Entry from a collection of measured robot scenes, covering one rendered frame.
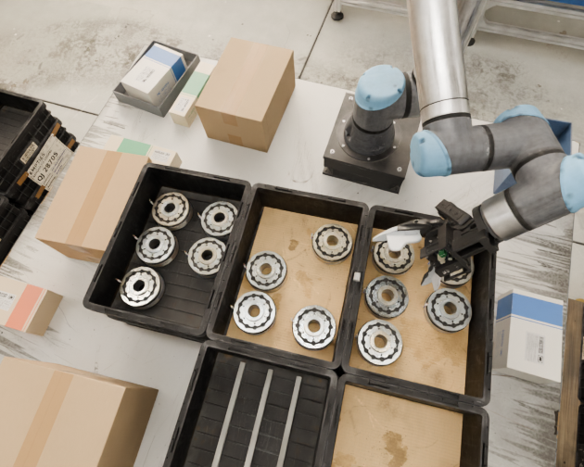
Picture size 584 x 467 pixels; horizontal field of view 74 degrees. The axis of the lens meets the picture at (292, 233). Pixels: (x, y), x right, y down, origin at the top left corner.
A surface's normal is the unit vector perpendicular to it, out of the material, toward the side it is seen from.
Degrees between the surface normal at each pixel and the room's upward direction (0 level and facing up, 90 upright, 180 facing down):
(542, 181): 48
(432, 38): 39
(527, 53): 0
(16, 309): 0
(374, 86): 8
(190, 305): 0
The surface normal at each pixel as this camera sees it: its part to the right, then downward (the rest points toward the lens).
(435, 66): -0.55, 0.05
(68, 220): -0.05, -0.39
